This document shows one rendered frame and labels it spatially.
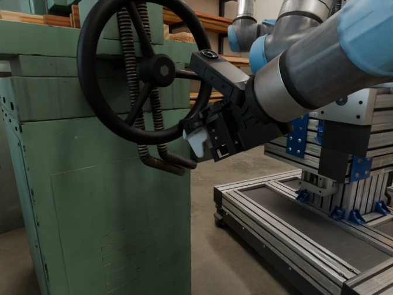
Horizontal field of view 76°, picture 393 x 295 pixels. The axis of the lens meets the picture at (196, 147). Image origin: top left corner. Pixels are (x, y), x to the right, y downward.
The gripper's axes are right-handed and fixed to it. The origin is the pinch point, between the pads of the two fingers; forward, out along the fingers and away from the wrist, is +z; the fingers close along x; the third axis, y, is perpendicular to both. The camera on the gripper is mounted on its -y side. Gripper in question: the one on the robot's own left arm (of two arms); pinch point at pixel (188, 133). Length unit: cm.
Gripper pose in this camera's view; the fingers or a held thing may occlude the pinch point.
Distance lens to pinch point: 48.0
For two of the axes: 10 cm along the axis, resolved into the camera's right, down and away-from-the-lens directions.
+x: 7.8, -2.3, 5.9
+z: -5.2, 2.8, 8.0
